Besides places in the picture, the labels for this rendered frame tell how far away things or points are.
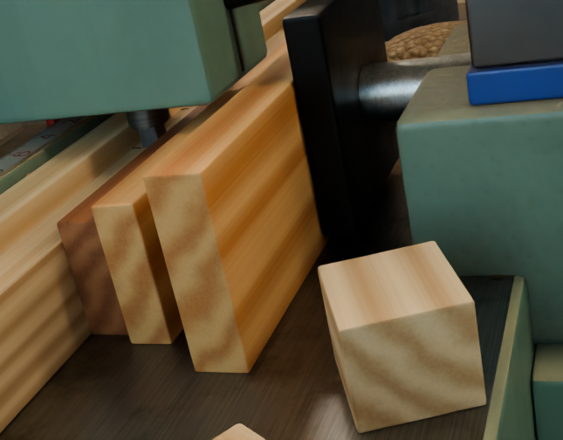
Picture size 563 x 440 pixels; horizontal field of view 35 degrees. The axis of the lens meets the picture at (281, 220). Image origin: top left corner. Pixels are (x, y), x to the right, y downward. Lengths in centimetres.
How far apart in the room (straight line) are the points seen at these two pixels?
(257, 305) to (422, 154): 8
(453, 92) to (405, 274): 9
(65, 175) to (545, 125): 19
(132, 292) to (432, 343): 12
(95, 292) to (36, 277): 3
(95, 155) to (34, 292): 9
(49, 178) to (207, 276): 11
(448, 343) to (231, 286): 7
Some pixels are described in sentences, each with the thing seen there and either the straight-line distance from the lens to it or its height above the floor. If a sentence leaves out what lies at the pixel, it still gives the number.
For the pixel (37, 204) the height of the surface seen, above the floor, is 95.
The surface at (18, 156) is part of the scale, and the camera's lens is 39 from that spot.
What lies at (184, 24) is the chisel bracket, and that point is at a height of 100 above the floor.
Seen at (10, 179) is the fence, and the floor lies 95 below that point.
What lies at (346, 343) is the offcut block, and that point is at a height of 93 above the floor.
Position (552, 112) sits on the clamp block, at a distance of 30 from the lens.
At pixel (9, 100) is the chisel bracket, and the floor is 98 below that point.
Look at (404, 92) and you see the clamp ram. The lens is 37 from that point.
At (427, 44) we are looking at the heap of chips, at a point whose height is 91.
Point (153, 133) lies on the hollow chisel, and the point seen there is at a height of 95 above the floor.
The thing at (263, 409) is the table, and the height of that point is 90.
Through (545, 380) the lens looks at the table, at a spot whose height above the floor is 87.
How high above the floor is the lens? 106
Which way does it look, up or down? 23 degrees down
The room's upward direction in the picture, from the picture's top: 12 degrees counter-clockwise
